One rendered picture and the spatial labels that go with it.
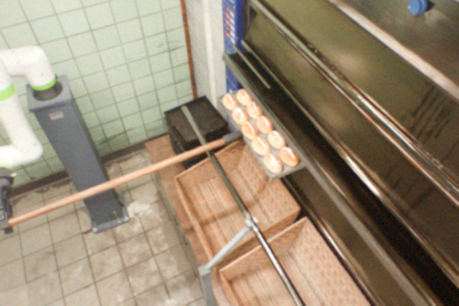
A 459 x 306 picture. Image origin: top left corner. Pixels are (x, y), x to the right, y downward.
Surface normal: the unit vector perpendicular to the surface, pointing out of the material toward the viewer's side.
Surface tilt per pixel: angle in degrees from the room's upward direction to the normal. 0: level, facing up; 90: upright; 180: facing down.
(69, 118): 90
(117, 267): 0
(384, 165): 70
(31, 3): 90
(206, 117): 0
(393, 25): 90
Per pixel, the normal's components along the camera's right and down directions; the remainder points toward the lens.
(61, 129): 0.38, 0.68
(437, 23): -0.90, 0.35
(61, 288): -0.04, -0.66
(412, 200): -0.85, 0.10
